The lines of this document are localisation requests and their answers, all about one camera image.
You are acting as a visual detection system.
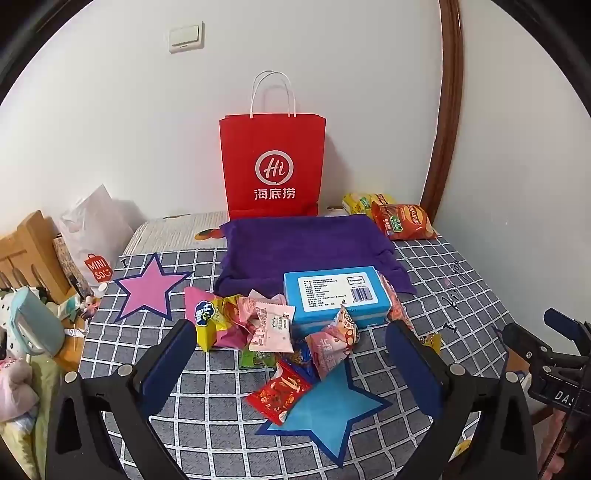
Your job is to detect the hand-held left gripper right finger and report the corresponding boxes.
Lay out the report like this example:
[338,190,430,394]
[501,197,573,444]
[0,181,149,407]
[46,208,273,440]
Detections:
[385,319,539,480]

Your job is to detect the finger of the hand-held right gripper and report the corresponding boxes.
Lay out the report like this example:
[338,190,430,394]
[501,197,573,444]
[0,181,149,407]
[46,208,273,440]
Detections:
[502,323,555,365]
[543,308,591,356]

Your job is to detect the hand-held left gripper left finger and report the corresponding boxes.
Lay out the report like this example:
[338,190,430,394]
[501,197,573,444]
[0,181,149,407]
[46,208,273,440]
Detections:
[46,318,199,480]

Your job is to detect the pink and yellow snack packet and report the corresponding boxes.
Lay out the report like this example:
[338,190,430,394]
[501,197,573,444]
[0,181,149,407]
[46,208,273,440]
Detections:
[185,286,241,354]

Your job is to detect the green snack packet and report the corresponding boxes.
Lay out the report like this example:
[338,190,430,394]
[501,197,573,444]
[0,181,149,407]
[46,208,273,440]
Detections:
[239,348,278,370]

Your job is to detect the pink mushroom print snack packet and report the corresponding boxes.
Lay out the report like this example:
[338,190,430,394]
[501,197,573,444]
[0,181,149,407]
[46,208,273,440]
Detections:
[305,305,361,381]

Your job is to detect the pale pink printed sachet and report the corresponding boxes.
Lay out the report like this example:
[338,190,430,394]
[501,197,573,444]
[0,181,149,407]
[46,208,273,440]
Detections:
[248,298,296,354]

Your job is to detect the red snack packet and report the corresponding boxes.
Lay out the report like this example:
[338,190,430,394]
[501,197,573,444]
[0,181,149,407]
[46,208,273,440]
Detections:
[246,360,314,426]

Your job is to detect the blue snack packet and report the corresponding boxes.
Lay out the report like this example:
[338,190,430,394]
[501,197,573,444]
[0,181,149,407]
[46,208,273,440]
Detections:
[277,342,319,379]

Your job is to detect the pink star sticker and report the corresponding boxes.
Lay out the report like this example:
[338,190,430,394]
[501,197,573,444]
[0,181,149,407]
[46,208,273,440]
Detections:
[113,253,194,322]

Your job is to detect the grey checked tablecloth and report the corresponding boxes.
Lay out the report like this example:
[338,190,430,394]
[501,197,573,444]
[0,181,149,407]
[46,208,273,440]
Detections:
[78,235,532,480]

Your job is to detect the light blue box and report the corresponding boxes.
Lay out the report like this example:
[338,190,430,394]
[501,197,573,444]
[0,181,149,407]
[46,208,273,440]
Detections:
[283,265,393,337]

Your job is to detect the blue star sticker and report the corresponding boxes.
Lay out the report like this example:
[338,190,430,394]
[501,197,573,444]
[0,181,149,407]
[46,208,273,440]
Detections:
[255,357,393,467]

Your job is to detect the newspaper print tablecloth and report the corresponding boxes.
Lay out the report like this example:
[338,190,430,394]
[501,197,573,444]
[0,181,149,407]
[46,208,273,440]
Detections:
[122,205,375,257]

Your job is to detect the teal plastic container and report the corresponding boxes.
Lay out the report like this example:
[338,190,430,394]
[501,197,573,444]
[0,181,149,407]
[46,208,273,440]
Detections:
[7,286,65,356]

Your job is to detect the red chips packet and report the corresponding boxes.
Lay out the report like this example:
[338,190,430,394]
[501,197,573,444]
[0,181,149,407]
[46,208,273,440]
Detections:
[370,202,439,241]

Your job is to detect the pink plush toy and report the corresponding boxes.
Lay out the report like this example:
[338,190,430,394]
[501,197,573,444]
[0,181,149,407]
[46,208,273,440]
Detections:
[0,357,40,421]

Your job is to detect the white plastic bag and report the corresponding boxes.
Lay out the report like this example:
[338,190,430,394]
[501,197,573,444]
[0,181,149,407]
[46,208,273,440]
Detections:
[58,185,148,296]

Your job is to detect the green cloth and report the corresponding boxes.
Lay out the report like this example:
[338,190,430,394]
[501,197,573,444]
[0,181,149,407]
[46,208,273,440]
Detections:
[0,355,61,480]

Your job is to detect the purple towel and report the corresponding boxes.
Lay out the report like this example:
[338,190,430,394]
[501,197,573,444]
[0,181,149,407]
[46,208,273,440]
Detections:
[215,215,419,301]

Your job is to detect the yellow chips packet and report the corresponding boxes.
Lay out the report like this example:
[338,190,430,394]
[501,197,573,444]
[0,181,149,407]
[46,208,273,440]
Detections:
[342,191,398,215]

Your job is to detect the wooden chair back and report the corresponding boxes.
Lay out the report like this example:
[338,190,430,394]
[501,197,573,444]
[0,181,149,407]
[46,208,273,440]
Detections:
[0,210,70,305]

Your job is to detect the red paper bag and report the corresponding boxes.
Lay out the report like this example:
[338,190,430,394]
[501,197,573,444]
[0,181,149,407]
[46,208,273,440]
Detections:
[219,71,327,220]

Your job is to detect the black braided cable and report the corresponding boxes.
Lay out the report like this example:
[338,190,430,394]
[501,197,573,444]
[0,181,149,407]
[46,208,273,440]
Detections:
[538,408,575,480]

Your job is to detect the brown wooden door frame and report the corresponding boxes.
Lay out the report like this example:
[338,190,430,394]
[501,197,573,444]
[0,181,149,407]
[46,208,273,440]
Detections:
[420,0,465,220]

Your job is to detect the white light switch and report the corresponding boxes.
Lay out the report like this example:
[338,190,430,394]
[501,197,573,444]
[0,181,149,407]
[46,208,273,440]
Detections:
[168,23,204,54]

